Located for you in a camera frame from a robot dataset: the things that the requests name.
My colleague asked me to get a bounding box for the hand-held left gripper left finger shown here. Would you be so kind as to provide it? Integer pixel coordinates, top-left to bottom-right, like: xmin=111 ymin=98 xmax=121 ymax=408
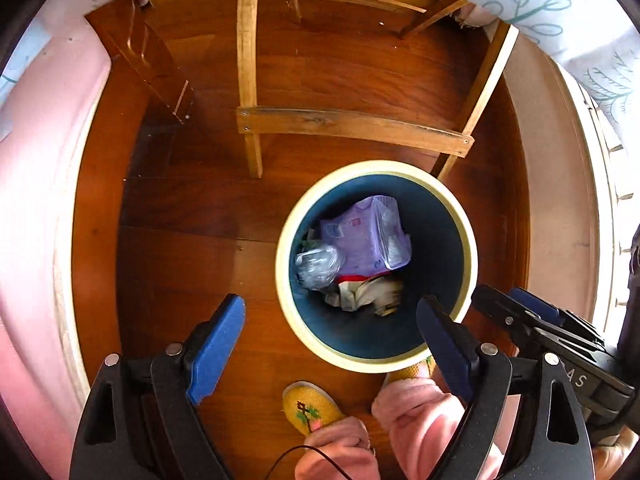
xmin=70 ymin=294 xmax=246 ymax=480

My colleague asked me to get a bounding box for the person's left pink pants leg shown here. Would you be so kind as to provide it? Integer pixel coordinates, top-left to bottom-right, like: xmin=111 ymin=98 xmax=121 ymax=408
xmin=294 ymin=416 xmax=378 ymax=480

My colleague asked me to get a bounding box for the person's left yellow slipper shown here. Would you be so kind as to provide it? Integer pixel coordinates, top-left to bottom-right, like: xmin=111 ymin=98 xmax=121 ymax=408
xmin=282 ymin=381 xmax=346 ymax=437

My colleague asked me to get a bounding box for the beige paper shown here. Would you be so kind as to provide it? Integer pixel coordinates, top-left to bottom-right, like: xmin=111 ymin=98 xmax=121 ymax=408
xmin=324 ymin=279 xmax=405 ymax=317

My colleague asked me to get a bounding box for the person's pink pants leg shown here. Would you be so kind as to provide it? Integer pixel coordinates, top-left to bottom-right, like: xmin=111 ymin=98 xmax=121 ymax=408
xmin=294 ymin=416 xmax=378 ymax=480
xmin=371 ymin=377 xmax=521 ymax=480

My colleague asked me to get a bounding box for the thin black cable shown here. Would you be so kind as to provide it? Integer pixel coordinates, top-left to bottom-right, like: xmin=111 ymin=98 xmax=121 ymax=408
xmin=265 ymin=444 xmax=353 ymax=480

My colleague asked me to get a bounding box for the person's yellow slipper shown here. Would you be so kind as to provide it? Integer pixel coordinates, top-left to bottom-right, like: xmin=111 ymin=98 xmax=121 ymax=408
xmin=385 ymin=355 xmax=437 ymax=383
xmin=282 ymin=381 xmax=346 ymax=437

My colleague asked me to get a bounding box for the person's right pink pants leg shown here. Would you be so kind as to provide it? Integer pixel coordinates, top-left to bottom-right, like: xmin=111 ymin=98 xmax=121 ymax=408
xmin=371 ymin=377 xmax=521 ymax=480

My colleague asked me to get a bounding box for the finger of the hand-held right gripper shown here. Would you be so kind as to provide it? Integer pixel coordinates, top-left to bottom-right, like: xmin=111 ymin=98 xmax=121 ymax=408
xmin=471 ymin=284 xmax=546 ymax=356
xmin=509 ymin=287 xmax=598 ymax=333

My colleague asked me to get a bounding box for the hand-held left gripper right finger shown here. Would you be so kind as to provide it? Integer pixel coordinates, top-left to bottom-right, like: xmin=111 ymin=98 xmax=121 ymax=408
xmin=416 ymin=296 xmax=596 ymax=480

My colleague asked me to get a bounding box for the light wooden chair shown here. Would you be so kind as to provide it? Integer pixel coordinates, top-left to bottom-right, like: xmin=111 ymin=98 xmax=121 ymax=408
xmin=236 ymin=0 xmax=521 ymax=181

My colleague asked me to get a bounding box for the person's right hand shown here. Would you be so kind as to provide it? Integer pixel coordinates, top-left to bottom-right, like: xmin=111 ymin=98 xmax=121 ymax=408
xmin=592 ymin=427 xmax=640 ymax=478

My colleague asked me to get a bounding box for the pink blanket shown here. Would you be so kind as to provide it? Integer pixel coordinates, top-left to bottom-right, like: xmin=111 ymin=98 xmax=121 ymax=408
xmin=0 ymin=0 xmax=156 ymax=480

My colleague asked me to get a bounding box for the clear plastic wrapper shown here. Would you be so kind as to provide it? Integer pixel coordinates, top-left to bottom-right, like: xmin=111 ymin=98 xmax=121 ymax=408
xmin=295 ymin=244 xmax=347 ymax=290

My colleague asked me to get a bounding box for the tree print tablecloth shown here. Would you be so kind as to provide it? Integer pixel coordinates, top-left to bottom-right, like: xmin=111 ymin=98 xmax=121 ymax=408
xmin=0 ymin=0 xmax=640 ymax=128

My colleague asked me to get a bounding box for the person's right yellow slipper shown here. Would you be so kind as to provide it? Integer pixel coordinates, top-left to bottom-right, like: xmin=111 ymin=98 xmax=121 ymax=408
xmin=385 ymin=355 xmax=437 ymax=383

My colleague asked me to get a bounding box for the blue bin with cream rim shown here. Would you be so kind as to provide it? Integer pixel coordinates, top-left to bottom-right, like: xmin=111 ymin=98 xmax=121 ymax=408
xmin=275 ymin=160 xmax=479 ymax=373

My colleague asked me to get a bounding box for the purple plastic packet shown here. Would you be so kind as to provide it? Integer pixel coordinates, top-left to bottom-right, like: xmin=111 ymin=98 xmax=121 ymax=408
xmin=320 ymin=195 xmax=413 ymax=277

